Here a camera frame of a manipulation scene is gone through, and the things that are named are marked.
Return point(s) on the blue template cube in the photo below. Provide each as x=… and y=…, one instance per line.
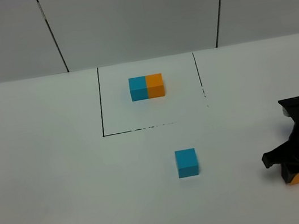
x=138, y=88

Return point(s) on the orange template cube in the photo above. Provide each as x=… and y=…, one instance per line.
x=155, y=86

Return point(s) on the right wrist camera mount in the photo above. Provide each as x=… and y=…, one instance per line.
x=290, y=108

